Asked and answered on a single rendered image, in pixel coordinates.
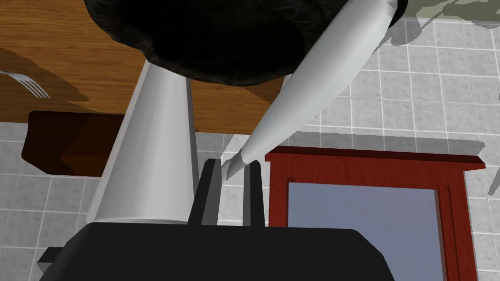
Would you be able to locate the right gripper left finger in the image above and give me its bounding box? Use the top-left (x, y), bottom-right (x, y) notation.
top-left (187, 158), bottom-right (222, 227)

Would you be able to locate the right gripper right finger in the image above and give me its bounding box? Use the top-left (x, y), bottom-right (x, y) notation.
top-left (242, 160), bottom-right (267, 228)

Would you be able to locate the grey pointed blade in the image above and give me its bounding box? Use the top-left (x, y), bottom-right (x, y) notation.
top-left (220, 0), bottom-right (399, 182)

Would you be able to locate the white tapered cylinder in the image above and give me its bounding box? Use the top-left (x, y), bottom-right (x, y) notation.
top-left (85, 60), bottom-right (200, 225)

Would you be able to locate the red framed window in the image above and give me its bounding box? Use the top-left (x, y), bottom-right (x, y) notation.
top-left (264, 146), bottom-right (487, 281)

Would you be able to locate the black round object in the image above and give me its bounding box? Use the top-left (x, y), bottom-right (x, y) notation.
top-left (83, 0), bottom-right (409, 87)

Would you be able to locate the silver fork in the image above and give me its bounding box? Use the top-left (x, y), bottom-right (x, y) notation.
top-left (0, 71), bottom-right (51, 100)

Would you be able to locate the brown wooden table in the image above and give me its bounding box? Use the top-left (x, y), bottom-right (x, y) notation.
top-left (0, 0), bottom-right (286, 177)

